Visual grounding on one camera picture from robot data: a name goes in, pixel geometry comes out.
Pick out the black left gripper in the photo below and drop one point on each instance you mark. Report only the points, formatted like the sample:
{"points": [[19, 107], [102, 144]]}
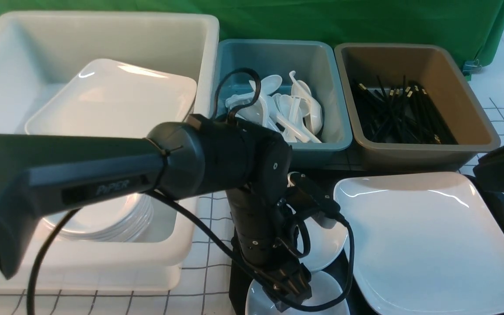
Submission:
{"points": [[258, 230]]}

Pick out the white bowl tray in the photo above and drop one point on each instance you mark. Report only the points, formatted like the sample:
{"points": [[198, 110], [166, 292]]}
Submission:
{"points": [[324, 289], [326, 245]]}

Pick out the large white square plate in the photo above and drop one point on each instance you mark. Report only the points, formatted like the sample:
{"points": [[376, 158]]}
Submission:
{"points": [[425, 244]]}

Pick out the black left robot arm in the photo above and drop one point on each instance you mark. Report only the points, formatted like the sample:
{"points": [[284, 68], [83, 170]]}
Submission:
{"points": [[44, 175]]}

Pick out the white checked tablecloth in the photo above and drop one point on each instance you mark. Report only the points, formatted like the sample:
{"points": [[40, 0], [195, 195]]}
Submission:
{"points": [[204, 283]]}

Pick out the pile of white spoons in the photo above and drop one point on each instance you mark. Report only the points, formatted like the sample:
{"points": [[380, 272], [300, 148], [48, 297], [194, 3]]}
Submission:
{"points": [[297, 116]]}

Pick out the stack of white bowls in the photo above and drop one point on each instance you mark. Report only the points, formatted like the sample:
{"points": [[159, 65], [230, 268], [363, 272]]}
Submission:
{"points": [[116, 220]]}

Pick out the teal plastic bin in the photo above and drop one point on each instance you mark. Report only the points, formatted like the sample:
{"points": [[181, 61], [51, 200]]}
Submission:
{"points": [[315, 64]]}

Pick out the pile of black chopsticks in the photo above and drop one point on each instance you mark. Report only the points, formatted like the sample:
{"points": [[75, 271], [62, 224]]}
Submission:
{"points": [[400, 114]]}

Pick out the brown plastic bin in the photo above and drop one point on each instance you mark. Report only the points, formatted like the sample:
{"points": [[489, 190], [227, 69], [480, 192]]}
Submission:
{"points": [[435, 69]]}

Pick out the stack of white square plates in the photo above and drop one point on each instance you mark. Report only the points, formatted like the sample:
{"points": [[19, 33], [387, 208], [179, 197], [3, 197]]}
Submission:
{"points": [[108, 98]]}

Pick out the green cloth backdrop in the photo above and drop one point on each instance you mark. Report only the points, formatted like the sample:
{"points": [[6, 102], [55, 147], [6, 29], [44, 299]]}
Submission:
{"points": [[468, 29]]}

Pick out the large white plastic bin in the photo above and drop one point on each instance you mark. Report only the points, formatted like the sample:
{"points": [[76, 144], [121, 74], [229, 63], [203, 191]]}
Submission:
{"points": [[40, 51]]}

